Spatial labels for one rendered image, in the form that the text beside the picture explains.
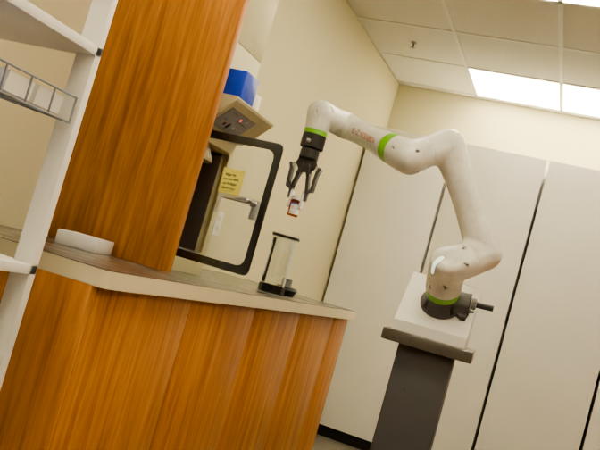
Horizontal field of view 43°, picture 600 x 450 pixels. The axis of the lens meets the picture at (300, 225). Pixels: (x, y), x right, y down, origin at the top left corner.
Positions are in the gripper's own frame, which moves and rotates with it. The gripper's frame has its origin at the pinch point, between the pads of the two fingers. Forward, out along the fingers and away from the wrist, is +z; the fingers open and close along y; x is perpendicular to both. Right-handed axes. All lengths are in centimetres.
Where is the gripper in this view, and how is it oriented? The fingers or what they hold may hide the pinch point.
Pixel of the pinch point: (295, 200)
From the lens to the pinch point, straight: 295.9
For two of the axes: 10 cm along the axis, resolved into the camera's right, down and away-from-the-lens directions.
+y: 9.1, 2.4, -3.5
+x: 3.2, 1.5, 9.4
